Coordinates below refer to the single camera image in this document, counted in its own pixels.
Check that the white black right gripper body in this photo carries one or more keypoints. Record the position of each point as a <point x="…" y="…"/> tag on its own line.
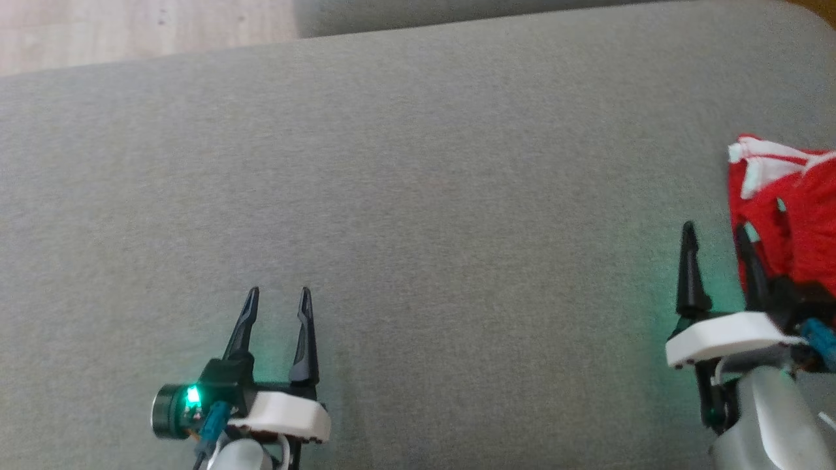
<point x="725" y="336"/>

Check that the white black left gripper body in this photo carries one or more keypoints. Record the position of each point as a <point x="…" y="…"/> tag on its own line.
<point x="287" y="414"/>

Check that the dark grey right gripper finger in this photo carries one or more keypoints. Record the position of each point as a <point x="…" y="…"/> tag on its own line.
<point x="754" y="281"/>
<point x="690" y="281"/>

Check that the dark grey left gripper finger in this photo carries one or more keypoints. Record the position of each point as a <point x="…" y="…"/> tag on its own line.
<point x="305" y="346"/>
<point x="243" y="326"/>

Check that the red jersey with white trim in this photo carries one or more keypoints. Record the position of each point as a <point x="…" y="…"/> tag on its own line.
<point x="803" y="209"/>

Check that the grey fabric sofa chaise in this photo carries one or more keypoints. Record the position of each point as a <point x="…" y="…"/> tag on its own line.
<point x="424" y="215"/>

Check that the large grey sofa seat cushion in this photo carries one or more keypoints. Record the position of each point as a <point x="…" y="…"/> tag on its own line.
<point x="457" y="14"/>

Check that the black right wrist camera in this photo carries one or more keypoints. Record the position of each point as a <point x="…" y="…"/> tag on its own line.
<point x="710" y="398"/>

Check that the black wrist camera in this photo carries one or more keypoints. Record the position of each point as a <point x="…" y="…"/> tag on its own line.
<point x="171" y="411"/>
<point x="710" y="398"/>

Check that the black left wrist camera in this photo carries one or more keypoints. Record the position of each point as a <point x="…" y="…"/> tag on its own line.
<point x="171" y="411"/>

